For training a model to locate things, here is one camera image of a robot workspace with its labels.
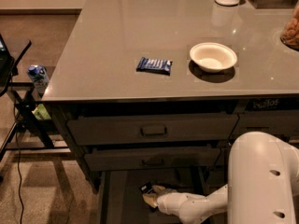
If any green packet on cart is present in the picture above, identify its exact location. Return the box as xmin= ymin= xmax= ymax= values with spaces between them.
xmin=33 ymin=104 xmax=50 ymax=120

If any top left grey drawer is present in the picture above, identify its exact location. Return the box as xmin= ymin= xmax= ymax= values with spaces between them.
xmin=67 ymin=113 xmax=238 ymax=146

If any black snack bag in drawer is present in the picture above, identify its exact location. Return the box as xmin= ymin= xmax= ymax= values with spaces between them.
xmin=246 ymin=98 xmax=299 ymax=111

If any black side cart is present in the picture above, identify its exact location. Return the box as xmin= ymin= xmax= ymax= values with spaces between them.
xmin=0 ymin=37 xmax=67 ymax=158

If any open bottom grey drawer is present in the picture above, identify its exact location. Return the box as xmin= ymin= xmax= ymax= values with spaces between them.
xmin=99 ymin=167 xmax=225 ymax=224

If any black rxbar chocolate bar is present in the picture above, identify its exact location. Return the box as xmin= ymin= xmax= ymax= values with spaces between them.
xmin=139 ymin=182 xmax=153 ymax=194

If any top right grey drawer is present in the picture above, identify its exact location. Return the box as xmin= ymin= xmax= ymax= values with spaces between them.
xmin=232 ymin=110 xmax=299 ymax=139

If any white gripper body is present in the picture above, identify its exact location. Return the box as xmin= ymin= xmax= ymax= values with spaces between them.
xmin=156 ymin=189 xmax=189 ymax=217

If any middle left grey drawer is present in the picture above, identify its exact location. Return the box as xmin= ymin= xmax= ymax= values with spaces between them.
xmin=84 ymin=147 xmax=221 ymax=171

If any glass jar of nuts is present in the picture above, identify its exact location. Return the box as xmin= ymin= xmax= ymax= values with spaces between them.
xmin=280 ymin=2 xmax=299 ymax=50

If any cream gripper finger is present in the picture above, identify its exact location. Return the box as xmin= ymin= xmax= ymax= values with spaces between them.
xmin=142 ymin=193 xmax=158 ymax=208
xmin=152 ymin=185 xmax=176 ymax=194

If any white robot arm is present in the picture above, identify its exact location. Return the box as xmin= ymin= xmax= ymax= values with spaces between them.
xmin=143 ymin=132 xmax=299 ymax=224

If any blue candy bar wrapper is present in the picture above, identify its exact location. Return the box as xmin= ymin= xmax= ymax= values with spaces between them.
xmin=136 ymin=57 xmax=172 ymax=76

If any grey counter cabinet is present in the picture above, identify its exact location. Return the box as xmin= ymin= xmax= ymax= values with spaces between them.
xmin=43 ymin=0 xmax=299 ymax=187

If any white paper bowl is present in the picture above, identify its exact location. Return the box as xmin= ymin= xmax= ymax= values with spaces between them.
xmin=190 ymin=42 xmax=237 ymax=73

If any black power cable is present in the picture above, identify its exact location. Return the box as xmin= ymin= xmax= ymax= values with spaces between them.
xmin=12 ymin=103 xmax=26 ymax=224

